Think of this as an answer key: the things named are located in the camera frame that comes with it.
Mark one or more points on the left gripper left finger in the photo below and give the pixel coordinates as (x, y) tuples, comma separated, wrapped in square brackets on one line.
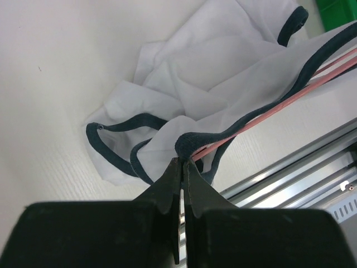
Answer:
[(144, 232)]

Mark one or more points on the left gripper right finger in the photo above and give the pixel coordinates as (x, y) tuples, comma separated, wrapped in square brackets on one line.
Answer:
[(219, 234)]

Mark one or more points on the white navy-trimmed tank top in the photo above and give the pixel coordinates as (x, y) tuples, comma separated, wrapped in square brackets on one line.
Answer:
[(228, 64)]

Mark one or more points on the pink wire hanger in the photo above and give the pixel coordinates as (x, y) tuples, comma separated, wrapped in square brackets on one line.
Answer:
[(324, 75)]

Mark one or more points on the green plastic bin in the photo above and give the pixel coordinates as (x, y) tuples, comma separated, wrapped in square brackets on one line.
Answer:
[(335, 13)]

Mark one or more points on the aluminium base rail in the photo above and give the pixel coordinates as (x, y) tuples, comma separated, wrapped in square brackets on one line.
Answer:
[(316, 176)]

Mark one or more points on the perforated cable duct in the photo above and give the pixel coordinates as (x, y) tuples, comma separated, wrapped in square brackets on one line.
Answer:
[(343, 209)]

